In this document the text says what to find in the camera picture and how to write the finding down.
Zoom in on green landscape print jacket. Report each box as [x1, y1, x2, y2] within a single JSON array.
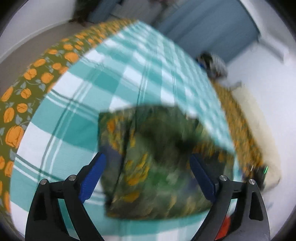
[[98, 105, 234, 220]]

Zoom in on clothes pile on chair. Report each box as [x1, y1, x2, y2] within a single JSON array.
[[196, 52, 228, 79]]

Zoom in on orange fleece blanket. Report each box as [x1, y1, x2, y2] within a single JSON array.
[[215, 215, 231, 240]]

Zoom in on orange floral green quilt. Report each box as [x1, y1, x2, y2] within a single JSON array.
[[1, 20, 263, 217]]

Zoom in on blue curtain right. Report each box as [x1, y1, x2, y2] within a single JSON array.
[[155, 0, 259, 63]]

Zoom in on teal plaid bed sheet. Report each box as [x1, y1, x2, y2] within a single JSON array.
[[10, 22, 234, 235]]

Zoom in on coats on standing rack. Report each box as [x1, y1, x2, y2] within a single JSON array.
[[68, 0, 100, 27]]

